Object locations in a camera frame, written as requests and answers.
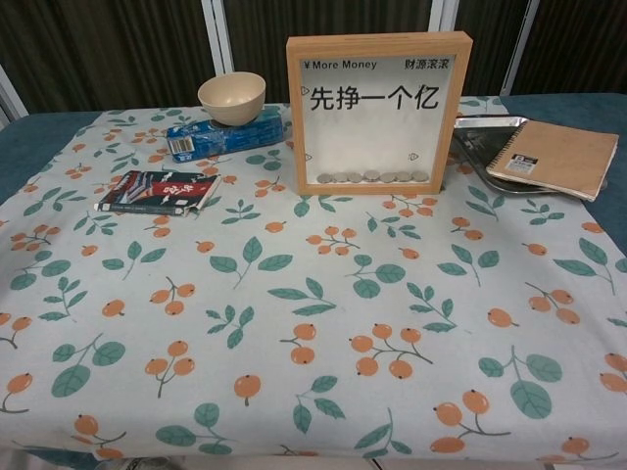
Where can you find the dark ribbed partition screen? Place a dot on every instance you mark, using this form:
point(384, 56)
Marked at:
point(122, 49)

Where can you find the beige bowl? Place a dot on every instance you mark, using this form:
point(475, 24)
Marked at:
point(230, 105)

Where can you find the blue tissue pack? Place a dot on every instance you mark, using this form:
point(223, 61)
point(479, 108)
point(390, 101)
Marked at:
point(220, 139)

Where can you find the floral fruit tablecloth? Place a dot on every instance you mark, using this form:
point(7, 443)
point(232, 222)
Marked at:
point(245, 318)

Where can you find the wooden frame money box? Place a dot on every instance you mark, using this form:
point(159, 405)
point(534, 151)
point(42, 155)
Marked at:
point(294, 122)

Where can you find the dark red-white snack packet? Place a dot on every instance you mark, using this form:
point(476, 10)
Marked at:
point(157, 193)

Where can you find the kraft spiral notebook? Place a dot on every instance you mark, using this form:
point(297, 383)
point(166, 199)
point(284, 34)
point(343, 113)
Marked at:
point(563, 152)

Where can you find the teal blue table cover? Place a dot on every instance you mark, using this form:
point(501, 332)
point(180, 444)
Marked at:
point(29, 142)

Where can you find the metal tray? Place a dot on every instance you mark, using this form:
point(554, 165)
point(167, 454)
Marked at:
point(477, 142)

